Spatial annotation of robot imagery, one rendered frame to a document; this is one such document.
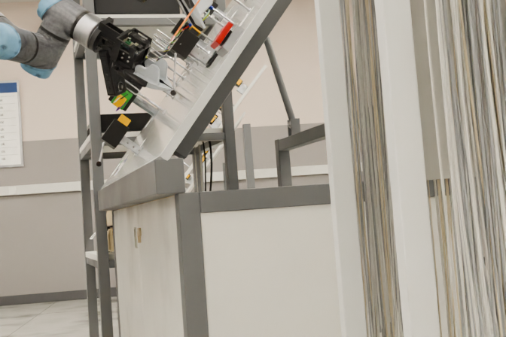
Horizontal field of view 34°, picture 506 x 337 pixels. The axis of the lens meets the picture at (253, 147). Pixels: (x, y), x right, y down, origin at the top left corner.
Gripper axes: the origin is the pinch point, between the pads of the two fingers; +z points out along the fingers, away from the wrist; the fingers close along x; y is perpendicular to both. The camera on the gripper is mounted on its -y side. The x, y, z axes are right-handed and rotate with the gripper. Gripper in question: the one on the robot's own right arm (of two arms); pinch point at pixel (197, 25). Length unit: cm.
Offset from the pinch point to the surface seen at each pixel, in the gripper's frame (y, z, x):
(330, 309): -12, 61, -35
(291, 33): 236, 18, 738
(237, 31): 1.0, 6.2, -27.9
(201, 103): -13.1, 14.8, -33.0
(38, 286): -148, 119, 740
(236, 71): -1.0, 12.9, -17.5
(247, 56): 2.7, 11.4, -17.1
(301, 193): -5, 39, -33
